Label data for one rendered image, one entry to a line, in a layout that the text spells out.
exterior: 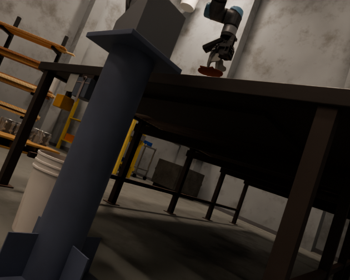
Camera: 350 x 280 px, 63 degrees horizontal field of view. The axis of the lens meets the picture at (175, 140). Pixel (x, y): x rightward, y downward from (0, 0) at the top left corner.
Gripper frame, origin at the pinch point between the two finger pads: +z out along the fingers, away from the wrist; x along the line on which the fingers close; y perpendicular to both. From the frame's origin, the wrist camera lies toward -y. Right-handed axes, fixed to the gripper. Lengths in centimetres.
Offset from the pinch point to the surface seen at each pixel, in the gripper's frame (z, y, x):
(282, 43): -352, -150, 559
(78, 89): 29, -71, -13
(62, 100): 37, -84, -12
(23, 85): 4, -446, 163
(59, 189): 73, -8, -54
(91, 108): 43, -8, -54
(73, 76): 20, -87, -9
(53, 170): 72, -37, -36
